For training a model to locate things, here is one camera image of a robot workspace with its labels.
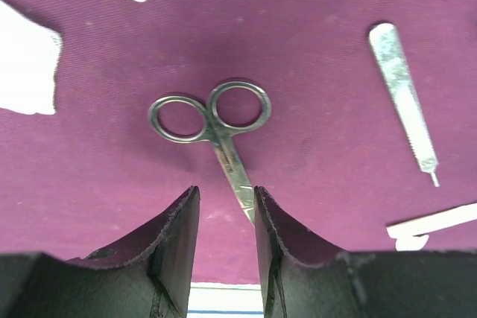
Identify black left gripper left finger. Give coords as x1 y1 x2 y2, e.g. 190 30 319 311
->
1 186 200 317

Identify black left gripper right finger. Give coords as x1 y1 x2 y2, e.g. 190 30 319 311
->
254 187 476 317

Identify steel surgical scissors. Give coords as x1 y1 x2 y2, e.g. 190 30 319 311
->
148 78 271 223

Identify steel scalpel handle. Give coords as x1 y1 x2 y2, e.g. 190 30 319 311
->
368 22 440 187

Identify white gauze roll upper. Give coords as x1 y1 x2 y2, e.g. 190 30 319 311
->
386 203 476 251

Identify purple cloth mat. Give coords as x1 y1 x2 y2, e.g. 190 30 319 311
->
1 0 476 284

